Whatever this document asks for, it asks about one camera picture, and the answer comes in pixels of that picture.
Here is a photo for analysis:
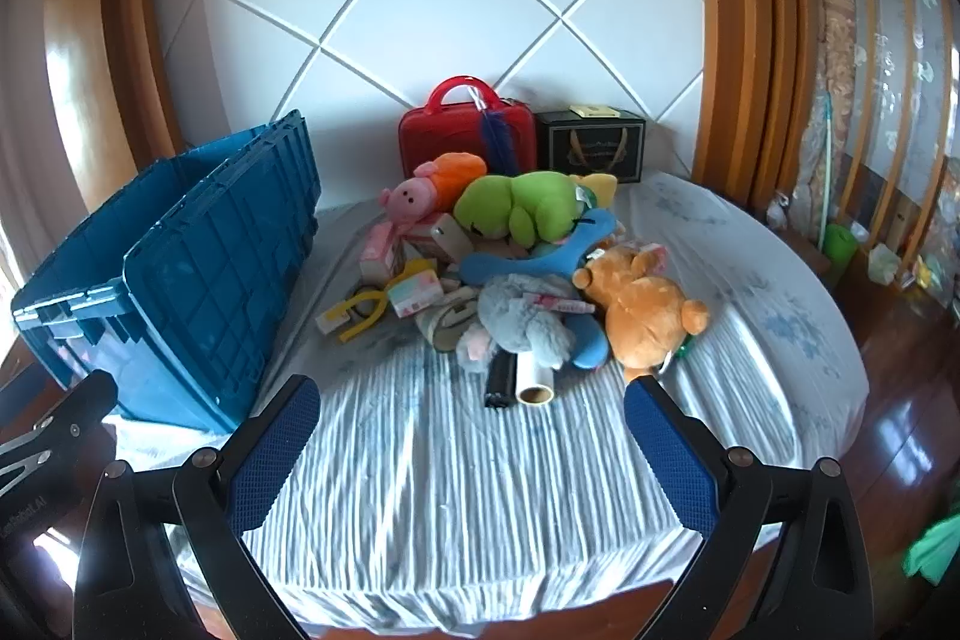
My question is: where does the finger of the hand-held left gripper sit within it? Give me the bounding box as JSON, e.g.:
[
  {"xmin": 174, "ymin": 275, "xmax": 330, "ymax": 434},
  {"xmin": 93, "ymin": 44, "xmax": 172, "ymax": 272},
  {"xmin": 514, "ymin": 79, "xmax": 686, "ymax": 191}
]
[{"xmin": 0, "ymin": 370, "xmax": 121, "ymax": 498}]

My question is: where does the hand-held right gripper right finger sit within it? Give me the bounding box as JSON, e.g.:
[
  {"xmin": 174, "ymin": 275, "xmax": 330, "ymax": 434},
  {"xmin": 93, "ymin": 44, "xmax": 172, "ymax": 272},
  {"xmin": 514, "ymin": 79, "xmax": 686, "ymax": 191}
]
[{"xmin": 624, "ymin": 376, "xmax": 878, "ymax": 640}]

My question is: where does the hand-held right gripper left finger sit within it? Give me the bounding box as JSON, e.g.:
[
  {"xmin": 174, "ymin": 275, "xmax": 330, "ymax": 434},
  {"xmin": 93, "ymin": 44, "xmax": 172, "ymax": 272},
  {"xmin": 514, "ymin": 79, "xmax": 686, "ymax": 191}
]
[{"xmin": 73, "ymin": 376, "xmax": 323, "ymax": 640}]

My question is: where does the orange brown bear plush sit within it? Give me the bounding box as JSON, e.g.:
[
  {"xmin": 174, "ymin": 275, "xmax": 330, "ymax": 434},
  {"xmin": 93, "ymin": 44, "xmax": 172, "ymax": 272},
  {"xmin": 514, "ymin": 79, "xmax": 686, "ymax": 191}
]
[{"xmin": 572, "ymin": 246, "xmax": 710, "ymax": 384}]

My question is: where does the blue plastic crate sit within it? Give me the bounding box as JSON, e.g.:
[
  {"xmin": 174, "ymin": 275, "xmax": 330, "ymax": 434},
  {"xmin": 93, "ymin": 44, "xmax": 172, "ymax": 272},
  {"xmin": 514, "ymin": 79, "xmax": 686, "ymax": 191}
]
[{"xmin": 10, "ymin": 110, "xmax": 323, "ymax": 435}]

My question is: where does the pink white tube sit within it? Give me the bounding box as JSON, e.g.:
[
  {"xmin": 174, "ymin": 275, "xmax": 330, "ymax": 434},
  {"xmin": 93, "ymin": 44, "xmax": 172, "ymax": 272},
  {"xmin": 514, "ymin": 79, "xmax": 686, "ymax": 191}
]
[{"xmin": 521, "ymin": 289, "xmax": 597, "ymax": 316}]

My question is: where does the grey plush toy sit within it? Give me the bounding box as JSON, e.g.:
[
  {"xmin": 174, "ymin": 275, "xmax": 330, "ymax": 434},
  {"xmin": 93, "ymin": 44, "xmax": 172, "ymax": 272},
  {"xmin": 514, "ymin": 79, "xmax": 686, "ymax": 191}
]
[{"xmin": 457, "ymin": 275, "xmax": 575, "ymax": 375}]

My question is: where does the grey slipper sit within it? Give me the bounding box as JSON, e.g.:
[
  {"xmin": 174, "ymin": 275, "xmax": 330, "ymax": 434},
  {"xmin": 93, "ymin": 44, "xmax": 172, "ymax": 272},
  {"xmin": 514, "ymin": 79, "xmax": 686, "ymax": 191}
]
[{"xmin": 416, "ymin": 299, "xmax": 488, "ymax": 352}]

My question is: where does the blue plush toy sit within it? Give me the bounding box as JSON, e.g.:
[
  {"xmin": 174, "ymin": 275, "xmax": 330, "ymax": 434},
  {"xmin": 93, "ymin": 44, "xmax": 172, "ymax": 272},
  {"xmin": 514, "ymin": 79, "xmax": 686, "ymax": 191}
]
[{"xmin": 459, "ymin": 206, "xmax": 620, "ymax": 371}]

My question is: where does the green frog plush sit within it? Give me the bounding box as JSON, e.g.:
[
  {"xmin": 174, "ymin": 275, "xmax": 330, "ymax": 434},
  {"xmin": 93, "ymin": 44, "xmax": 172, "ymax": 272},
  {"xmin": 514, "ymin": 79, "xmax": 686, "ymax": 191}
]
[{"xmin": 452, "ymin": 170, "xmax": 593, "ymax": 247}]

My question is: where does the small white yellow box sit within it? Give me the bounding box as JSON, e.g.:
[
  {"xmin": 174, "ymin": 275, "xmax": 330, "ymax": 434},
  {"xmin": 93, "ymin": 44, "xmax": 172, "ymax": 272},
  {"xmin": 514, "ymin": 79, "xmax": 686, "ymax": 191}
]
[{"xmin": 316, "ymin": 302, "xmax": 357, "ymax": 335}]

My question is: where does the yellow horseshoe toy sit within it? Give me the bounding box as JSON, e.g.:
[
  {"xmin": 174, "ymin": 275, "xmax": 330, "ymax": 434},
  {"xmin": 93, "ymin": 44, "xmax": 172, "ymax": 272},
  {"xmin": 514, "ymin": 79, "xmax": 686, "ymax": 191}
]
[{"xmin": 337, "ymin": 284, "xmax": 391, "ymax": 343}]

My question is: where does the white striped bed sheet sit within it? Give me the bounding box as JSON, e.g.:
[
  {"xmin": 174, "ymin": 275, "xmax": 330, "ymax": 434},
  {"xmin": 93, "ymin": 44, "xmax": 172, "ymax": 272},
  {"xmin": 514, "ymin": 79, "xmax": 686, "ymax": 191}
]
[{"xmin": 112, "ymin": 171, "xmax": 871, "ymax": 633}]

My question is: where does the black rectangular remote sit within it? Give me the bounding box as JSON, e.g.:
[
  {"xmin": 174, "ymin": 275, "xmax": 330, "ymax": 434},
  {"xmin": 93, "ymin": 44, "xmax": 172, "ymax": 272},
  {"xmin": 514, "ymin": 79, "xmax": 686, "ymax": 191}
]
[{"xmin": 484, "ymin": 351, "xmax": 520, "ymax": 410}]

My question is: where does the pastel small box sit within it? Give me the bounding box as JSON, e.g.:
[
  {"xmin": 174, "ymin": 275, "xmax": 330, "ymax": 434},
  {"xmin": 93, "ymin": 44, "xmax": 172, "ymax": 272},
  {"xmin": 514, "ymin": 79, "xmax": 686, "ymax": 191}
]
[{"xmin": 386, "ymin": 271, "xmax": 443, "ymax": 319}]

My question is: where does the pink white box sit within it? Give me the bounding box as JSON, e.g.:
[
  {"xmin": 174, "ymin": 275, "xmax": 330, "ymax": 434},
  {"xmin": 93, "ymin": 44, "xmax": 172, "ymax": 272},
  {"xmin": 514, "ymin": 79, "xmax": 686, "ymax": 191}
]
[{"xmin": 360, "ymin": 224, "xmax": 410, "ymax": 281}]

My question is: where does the green cloth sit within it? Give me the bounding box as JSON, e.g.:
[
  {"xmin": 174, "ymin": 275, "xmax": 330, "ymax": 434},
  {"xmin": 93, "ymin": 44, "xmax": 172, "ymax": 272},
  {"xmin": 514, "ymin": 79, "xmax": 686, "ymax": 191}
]
[{"xmin": 904, "ymin": 516, "xmax": 960, "ymax": 577}]

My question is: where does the beige square box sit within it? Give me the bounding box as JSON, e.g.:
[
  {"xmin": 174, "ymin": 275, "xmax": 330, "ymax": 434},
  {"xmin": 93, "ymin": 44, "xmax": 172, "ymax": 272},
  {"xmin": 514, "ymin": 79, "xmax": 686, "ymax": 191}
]
[{"xmin": 429, "ymin": 212, "xmax": 475, "ymax": 262}]

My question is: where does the green and yellow plush toy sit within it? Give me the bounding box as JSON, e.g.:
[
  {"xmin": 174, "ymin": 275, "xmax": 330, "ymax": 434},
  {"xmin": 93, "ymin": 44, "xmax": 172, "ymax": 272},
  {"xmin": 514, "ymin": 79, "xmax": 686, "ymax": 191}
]
[{"xmin": 570, "ymin": 171, "xmax": 620, "ymax": 214}]

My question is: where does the pink pig plush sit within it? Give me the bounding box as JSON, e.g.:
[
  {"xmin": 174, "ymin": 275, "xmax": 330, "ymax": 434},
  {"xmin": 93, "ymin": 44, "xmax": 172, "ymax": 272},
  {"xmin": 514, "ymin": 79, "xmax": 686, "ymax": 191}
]
[{"xmin": 379, "ymin": 151, "xmax": 488, "ymax": 229}]

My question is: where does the white tissue pack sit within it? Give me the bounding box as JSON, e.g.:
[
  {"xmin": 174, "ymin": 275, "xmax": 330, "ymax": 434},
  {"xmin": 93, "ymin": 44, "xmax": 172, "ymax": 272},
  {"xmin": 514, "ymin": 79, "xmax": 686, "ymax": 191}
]
[{"xmin": 868, "ymin": 244, "xmax": 901, "ymax": 285}]

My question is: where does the black gift box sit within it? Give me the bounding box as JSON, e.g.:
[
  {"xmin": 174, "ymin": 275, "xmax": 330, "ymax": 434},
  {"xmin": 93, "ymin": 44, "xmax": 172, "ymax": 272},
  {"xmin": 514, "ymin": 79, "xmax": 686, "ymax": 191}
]
[{"xmin": 536, "ymin": 104, "xmax": 647, "ymax": 185}]

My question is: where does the red plastic case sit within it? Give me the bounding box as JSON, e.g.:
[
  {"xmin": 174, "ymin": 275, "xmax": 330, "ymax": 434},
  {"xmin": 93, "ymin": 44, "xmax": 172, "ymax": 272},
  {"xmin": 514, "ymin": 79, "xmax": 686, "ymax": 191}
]
[{"xmin": 397, "ymin": 76, "xmax": 537, "ymax": 180}]

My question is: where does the blue tassel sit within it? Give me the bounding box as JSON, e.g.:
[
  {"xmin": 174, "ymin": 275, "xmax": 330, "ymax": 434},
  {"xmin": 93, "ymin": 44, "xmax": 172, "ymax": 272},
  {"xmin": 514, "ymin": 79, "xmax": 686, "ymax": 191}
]
[{"xmin": 469, "ymin": 89, "xmax": 522, "ymax": 172}]

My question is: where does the teal handled mop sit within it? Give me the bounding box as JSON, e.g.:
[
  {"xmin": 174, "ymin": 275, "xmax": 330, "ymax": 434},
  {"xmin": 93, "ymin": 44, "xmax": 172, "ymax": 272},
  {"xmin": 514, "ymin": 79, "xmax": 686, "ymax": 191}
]
[{"xmin": 814, "ymin": 92, "xmax": 837, "ymax": 251}]

